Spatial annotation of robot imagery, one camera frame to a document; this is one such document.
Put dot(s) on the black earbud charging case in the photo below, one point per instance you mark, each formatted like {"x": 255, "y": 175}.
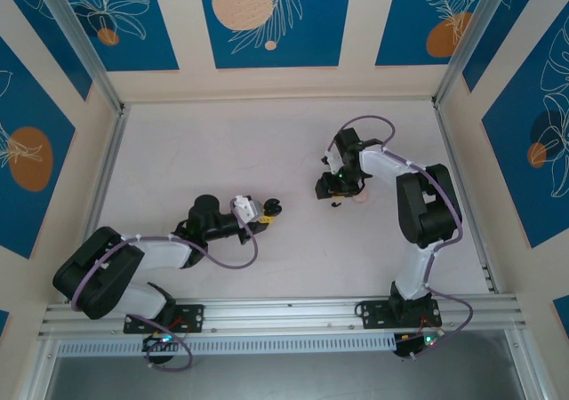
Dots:
{"x": 272, "y": 206}

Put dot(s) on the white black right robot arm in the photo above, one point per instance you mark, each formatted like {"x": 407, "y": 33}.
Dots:
{"x": 413, "y": 266}

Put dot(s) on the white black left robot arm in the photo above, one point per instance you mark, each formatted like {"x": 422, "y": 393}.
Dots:
{"x": 98, "y": 271}

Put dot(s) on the black controller board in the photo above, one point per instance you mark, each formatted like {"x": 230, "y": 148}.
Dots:
{"x": 153, "y": 342}
{"x": 409, "y": 344}

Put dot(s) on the grey metal sheet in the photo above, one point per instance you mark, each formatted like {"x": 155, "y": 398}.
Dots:
{"x": 289, "y": 378}

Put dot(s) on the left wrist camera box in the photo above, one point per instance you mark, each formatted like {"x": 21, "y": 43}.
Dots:
{"x": 246, "y": 208}

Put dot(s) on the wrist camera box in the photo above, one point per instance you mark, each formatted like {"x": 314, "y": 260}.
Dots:
{"x": 246, "y": 208}
{"x": 331, "y": 159}

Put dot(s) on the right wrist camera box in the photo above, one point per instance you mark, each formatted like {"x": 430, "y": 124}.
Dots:
{"x": 331, "y": 159}

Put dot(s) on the long aluminium base rail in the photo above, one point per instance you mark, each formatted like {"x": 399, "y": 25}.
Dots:
{"x": 284, "y": 317}

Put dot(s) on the aluminium side rail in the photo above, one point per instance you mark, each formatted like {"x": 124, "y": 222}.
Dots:
{"x": 109, "y": 160}
{"x": 453, "y": 151}

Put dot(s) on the aluminium frame post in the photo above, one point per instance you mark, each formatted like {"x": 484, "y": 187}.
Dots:
{"x": 35, "y": 382}
{"x": 91, "y": 58}
{"x": 533, "y": 382}
{"x": 472, "y": 40}

